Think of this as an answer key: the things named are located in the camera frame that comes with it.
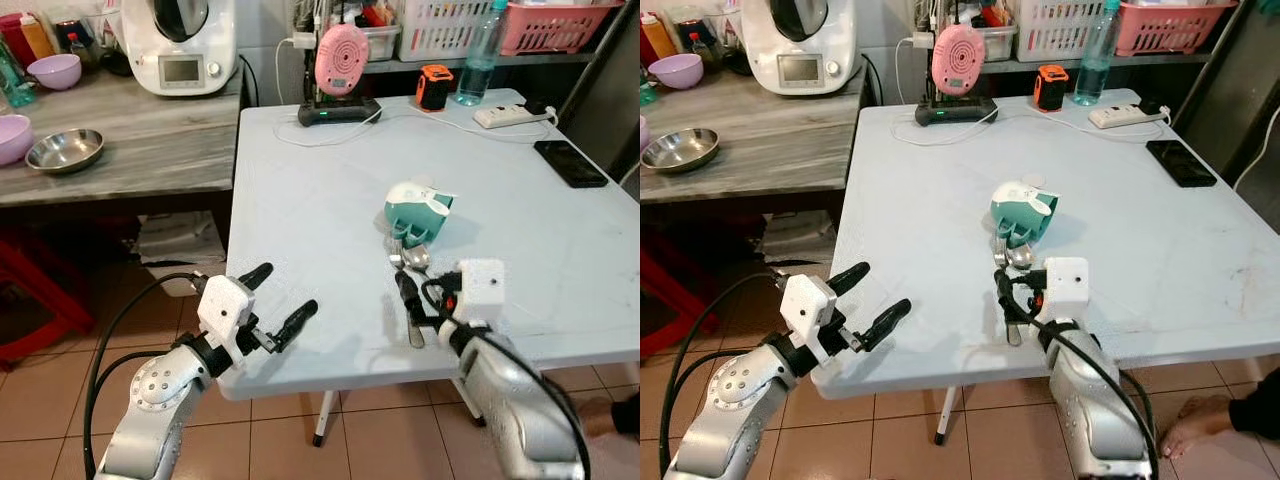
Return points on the clear plastic container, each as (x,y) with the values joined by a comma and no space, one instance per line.
(998,42)
(380,42)

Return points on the white charger plug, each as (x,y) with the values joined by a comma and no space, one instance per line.
(303,41)
(922,41)

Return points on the dark panel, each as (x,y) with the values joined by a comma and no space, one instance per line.
(1230,90)
(605,90)

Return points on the pink plastic basket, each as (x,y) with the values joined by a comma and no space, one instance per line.
(1170,28)
(555,28)

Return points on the small dark sauce bottle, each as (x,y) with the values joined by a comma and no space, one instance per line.
(701,50)
(80,50)

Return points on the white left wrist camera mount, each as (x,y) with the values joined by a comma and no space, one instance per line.
(805,305)
(222,308)

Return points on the person's lower leg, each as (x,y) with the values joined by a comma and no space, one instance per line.
(610,415)
(1200,425)

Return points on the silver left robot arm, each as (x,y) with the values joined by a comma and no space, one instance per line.
(735,395)
(155,395)

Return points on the white plastic basket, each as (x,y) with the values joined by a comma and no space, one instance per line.
(440,28)
(1055,28)

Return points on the stainless steel bowl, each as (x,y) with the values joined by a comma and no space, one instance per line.
(64,150)
(680,150)

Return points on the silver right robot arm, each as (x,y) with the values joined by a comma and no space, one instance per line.
(1095,400)
(515,400)

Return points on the black device base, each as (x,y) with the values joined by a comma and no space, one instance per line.
(955,110)
(338,110)

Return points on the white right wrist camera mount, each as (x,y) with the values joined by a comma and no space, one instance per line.
(482,290)
(1066,288)

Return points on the red container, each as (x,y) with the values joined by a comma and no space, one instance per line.
(12,40)

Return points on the grey wooden counter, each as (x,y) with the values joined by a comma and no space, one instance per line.
(150,150)
(770,150)

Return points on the green bottle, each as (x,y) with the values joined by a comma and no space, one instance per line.
(14,80)
(645,92)

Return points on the orange bottle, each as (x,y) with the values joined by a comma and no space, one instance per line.
(658,38)
(38,38)

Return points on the white plastic bag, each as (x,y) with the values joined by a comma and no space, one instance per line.
(800,240)
(180,250)

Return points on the white kitchen appliance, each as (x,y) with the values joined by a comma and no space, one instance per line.
(180,55)
(798,55)

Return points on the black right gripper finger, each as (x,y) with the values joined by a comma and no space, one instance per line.
(1006,293)
(408,295)

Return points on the black smartphone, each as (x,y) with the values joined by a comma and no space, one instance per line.
(1181,163)
(570,163)

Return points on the clear plastic water bottle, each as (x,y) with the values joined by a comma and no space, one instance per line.
(1096,60)
(480,60)

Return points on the red plastic stool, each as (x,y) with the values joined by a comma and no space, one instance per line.
(665,290)
(35,290)

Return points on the teal and white cup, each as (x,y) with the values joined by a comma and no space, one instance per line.
(1022,212)
(418,212)

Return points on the pink round device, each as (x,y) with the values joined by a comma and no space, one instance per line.
(342,60)
(958,60)

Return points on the white table leg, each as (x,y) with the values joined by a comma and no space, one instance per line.
(946,418)
(323,420)

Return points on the white power strip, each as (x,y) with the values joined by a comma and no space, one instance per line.
(510,116)
(1125,116)

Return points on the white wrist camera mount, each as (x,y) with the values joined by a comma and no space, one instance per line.
(805,305)
(222,308)
(482,290)
(1066,288)

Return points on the purple plastic bowl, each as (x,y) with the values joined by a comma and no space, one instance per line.
(643,132)
(55,72)
(12,140)
(677,71)

